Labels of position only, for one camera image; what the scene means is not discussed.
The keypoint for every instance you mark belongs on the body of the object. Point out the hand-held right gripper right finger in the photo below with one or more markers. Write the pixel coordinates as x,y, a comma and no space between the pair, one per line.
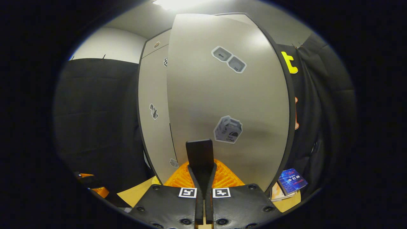
209,203

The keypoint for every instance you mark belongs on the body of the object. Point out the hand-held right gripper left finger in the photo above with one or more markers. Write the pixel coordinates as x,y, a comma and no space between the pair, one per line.
199,203

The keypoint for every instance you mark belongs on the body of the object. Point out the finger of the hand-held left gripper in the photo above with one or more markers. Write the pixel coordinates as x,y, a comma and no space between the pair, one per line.
86,175
101,192

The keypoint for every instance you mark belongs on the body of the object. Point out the grey cabinet door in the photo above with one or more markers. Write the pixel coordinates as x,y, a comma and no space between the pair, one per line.
206,95
152,89

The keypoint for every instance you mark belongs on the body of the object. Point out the grey double-door shoe cabinet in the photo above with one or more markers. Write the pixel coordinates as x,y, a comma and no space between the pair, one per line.
159,43

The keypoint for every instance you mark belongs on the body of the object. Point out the white book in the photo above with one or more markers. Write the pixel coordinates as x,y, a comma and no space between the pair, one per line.
277,194

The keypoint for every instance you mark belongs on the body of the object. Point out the blue book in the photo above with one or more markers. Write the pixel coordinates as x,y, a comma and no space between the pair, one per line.
292,181

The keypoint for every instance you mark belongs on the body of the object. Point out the black cloth clip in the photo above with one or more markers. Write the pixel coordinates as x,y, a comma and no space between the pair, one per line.
298,46

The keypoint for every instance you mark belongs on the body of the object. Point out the large ceiling light panel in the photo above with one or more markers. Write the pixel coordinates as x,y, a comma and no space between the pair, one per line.
175,3

